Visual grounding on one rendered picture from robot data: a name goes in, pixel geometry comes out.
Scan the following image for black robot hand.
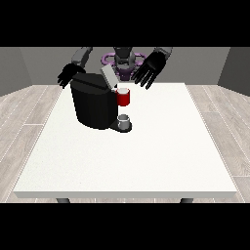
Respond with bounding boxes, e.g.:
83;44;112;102
57;62;87;89
130;51;167;91

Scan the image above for black coffee machine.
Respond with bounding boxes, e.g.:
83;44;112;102
69;72;133;133

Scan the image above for pale grey machine lid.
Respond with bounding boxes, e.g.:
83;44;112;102
100;63;118;89

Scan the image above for red pod holder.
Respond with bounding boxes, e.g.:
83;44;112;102
115;87;132;107

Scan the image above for grey robot trunk purple rings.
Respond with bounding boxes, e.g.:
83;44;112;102
101;47;146;82

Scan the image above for small grey cup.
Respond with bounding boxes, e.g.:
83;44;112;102
116;113;132;130

